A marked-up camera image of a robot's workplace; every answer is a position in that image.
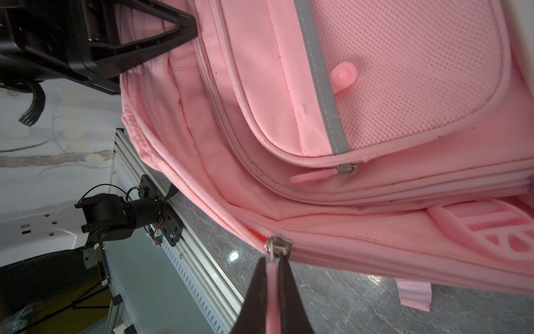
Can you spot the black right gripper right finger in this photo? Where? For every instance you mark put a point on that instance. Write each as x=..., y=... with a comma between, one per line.
x=293, y=317

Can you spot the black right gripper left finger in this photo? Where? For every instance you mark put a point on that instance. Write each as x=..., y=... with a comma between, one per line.
x=252, y=317

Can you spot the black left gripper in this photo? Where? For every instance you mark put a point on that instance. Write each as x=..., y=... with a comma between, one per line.
x=35, y=41

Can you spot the pink backpack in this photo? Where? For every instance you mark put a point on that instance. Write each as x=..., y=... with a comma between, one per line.
x=392, y=138

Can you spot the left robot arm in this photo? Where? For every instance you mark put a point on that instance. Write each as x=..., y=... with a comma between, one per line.
x=57, y=150

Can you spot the aluminium frame rail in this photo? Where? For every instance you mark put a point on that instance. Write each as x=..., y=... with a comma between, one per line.
x=180, y=285

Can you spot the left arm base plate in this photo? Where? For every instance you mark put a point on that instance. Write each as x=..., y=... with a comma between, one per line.
x=162, y=208

